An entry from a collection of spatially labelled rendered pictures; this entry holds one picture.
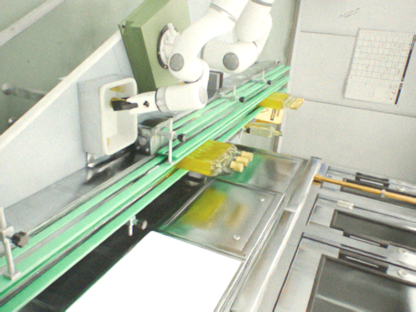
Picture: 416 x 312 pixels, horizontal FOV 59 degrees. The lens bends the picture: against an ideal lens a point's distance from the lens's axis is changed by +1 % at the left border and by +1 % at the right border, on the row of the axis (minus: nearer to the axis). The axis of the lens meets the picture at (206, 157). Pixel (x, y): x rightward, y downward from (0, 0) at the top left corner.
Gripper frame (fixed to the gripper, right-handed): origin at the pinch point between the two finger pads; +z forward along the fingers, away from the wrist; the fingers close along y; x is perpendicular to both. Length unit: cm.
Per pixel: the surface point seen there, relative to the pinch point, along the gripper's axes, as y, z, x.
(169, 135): 10.3, -7.9, -14.1
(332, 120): 608, 28, -173
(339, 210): 48, -55, -60
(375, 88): 606, -47, -120
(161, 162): 11.4, -1.6, -24.1
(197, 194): 24.2, -5.9, -42.7
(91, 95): -8.4, 3.5, 4.8
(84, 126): -8.4, 9.5, -4.3
